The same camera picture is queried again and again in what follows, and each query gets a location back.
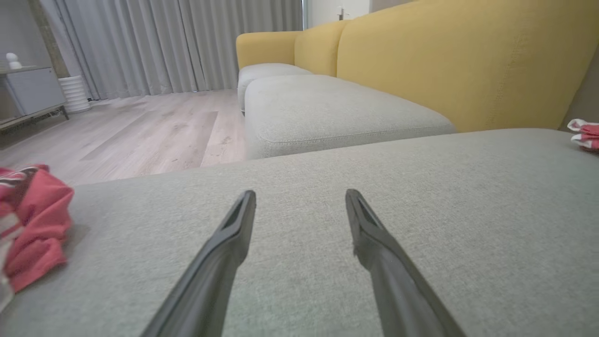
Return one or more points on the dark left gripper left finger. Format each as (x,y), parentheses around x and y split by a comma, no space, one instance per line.
(210,276)

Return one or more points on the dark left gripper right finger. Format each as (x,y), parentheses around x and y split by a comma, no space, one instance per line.
(398,281)

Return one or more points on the red jersey with white trim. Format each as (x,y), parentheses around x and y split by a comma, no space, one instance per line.
(37,224)

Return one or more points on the large grey sofa seat cushion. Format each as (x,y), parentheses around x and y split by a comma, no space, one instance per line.
(468,210)

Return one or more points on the medium grey sofa seat cushion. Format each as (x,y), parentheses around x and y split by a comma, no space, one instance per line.
(327,112)

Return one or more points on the small grey sofa seat cushion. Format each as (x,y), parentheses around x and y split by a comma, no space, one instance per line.
(266,72)

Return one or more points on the white ribbed cylinder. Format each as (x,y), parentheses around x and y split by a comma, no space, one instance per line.
(75,93)

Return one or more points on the wide yellow sofa back cushion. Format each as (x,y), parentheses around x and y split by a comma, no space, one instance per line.
(468,56)

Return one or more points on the yellow sofa armrest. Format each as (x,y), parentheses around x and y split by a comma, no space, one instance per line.
(266,47)

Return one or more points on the grey pleated curtain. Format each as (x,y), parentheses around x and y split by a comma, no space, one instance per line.
(164,42)

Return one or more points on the crumpled red and white garment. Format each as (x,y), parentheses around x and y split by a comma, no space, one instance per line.
(586,133)

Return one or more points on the narrow yellow sofa back cushion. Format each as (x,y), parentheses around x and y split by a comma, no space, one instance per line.
(318,51)

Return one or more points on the grey low cabinet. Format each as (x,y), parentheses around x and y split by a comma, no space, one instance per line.
(35,89)

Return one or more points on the taupe sofa back cushion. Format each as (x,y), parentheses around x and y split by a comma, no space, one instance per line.
(587,93)

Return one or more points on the small white figurine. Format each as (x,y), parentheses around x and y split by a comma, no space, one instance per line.
(13,62)

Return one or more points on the small metal wall fixture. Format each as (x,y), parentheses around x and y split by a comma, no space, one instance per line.
(341,13)

